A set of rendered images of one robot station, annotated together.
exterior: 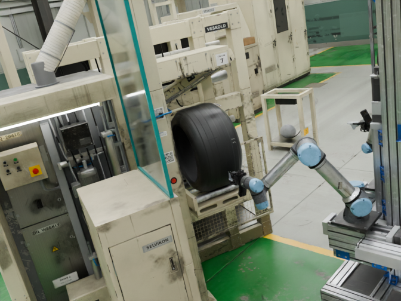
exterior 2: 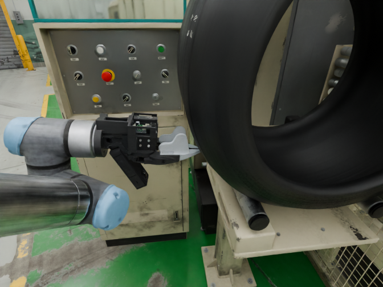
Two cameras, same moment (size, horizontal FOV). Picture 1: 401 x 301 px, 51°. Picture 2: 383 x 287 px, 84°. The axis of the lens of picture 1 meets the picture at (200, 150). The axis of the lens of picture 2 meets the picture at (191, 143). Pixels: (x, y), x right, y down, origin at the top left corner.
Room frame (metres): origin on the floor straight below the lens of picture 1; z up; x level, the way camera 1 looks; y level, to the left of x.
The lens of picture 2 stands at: (2.58, -0.55, 1.26)
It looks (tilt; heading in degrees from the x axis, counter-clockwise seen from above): 29 degrees down; 104
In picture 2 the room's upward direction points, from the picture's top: straight up
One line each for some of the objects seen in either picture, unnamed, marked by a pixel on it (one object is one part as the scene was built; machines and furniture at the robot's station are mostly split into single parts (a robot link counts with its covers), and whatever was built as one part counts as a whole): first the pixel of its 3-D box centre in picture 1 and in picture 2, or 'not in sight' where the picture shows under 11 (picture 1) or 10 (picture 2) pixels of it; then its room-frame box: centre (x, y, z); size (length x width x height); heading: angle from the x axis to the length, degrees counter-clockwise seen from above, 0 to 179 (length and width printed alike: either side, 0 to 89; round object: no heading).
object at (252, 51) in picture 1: (237, 82); not in sight; (7.69, -0.91, 0.62); 0.91 x 0.58 x 1.25; 133
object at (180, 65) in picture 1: (184, 64); not in sight; (3.03, -0.01, 1.71); 0.61 x 0.25 x 0.15; 111
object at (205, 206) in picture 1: (218, 200); (232, 189); (2.57, -0.05, 0.84); 0.36 x 0.09 x 0.06; 111
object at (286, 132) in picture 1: (289, 120); not in sight; (5.47, -1.27, 0.40); 0.60 x 0.35 x 0.80; 43
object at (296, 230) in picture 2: (210, 199); (274, 195); (2.70, 0.00, 0.80); 0.37 x 0.36 x 0.02; 21
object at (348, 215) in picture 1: (355, 209); not in sight; (2.23, -0.84, 0.77); 0.15 x 0.15 x 0.10
